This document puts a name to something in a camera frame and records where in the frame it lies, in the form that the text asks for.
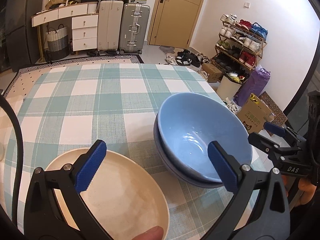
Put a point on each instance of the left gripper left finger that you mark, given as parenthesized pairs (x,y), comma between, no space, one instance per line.
(54,208)

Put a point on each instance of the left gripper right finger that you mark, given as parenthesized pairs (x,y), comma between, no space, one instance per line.
(259,207)

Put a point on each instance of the cream plate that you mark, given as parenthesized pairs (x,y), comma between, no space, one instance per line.
(125,199)

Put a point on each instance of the blue bowl large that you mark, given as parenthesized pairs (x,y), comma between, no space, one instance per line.
(188,122)

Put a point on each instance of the right hand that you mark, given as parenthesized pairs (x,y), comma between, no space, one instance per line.
(307,190)

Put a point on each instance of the left hand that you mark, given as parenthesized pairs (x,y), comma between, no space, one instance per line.
(155,233)

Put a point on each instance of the tmall cardboard box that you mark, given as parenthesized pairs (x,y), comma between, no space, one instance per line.
(254,113)

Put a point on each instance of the beige plaid tablecloth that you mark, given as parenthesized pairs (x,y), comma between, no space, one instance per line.
(6,127)

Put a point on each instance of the purple bag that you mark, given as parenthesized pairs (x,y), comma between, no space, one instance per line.
(255,84)

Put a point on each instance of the white trash bin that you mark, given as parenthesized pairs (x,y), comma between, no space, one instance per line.
(227,88)

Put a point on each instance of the small brown cardboard box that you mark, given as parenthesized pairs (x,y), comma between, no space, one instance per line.
(214,74)

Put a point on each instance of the green plaid tablecloth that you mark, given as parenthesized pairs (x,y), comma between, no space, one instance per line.
(72,107)

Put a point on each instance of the wooden shoe rack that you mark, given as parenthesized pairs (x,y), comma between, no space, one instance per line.
(241,41)

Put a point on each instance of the dotted floor rug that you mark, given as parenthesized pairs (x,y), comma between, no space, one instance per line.
(25,77)

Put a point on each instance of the woven laundry basket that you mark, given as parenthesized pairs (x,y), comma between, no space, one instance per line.
(58,42)

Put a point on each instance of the wooden door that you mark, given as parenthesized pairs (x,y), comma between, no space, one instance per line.
(173,22)

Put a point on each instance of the white drawer desk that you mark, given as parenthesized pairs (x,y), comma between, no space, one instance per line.
(81,21)

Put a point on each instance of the silver suitcase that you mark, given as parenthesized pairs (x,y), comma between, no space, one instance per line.
(133,27)

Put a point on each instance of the beige suitcase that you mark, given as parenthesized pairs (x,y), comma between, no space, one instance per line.
(109,21)

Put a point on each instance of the dark refrigerator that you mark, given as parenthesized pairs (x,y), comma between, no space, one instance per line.
(21,38)

